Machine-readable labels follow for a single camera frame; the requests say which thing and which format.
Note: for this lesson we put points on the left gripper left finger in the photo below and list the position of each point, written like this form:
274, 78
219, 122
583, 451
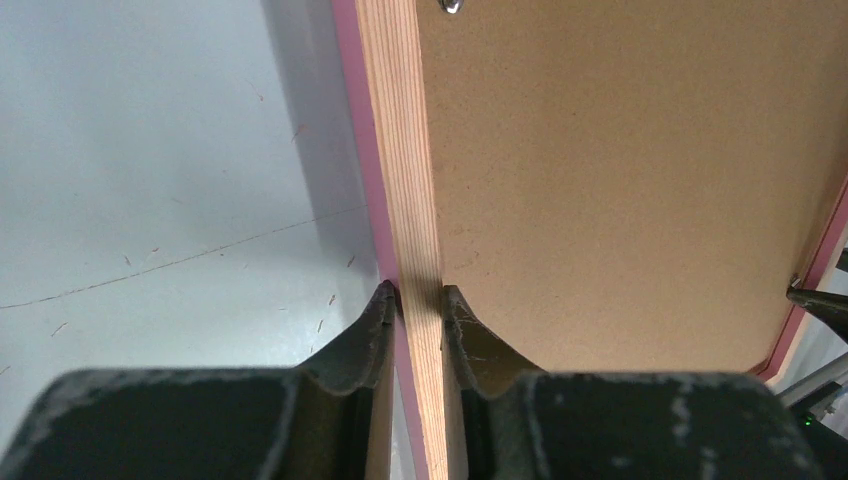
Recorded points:
328, 417

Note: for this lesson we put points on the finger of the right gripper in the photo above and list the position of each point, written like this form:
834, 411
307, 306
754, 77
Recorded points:
829, 308

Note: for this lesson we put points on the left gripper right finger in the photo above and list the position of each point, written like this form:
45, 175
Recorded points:
521, 422

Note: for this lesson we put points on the pink wooden photo frame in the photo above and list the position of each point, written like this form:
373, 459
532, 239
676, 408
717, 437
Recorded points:
389, 39

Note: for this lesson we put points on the brown cardboard backing board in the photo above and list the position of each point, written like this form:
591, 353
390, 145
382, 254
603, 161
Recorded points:
630, 185

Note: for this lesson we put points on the small metal retaining clip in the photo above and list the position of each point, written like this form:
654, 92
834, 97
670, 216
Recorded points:
451, 6

